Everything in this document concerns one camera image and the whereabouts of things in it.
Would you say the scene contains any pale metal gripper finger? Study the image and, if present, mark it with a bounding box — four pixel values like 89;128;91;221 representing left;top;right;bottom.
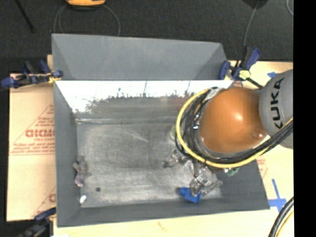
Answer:
162;149;189;169
189;171;223;198

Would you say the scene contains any grey metal bin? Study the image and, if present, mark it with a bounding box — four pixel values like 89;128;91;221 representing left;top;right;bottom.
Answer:
51;33;270;227

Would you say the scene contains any pale purple clear thing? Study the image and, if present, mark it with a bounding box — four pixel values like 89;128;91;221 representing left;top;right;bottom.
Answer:
72;155;92;188

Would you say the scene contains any blue plastic piece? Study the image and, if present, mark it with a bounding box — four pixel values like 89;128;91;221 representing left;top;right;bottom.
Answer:
178;186;202;204

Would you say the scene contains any brown cardboard board red print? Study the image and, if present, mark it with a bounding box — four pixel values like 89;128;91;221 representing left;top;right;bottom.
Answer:
6;54;57;222

